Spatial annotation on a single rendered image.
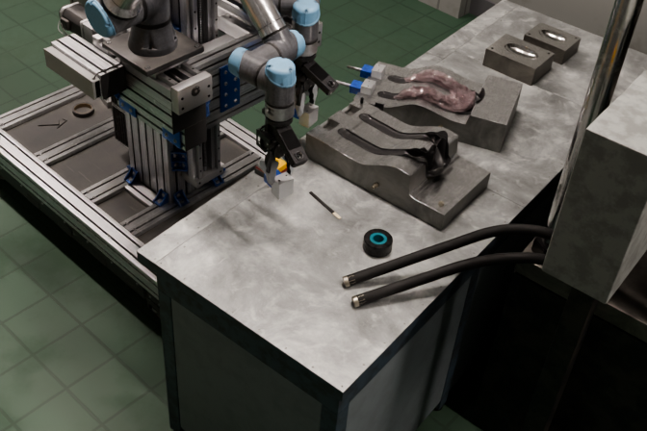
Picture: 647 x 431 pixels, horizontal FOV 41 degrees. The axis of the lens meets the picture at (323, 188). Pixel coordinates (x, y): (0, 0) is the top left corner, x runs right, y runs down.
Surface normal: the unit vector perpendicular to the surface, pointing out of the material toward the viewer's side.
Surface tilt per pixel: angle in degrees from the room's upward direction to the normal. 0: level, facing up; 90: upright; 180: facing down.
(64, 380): 0
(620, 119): 0
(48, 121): 0
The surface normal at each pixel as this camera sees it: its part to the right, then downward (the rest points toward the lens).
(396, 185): -0.62, 0.47
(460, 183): 0.06, -0.77
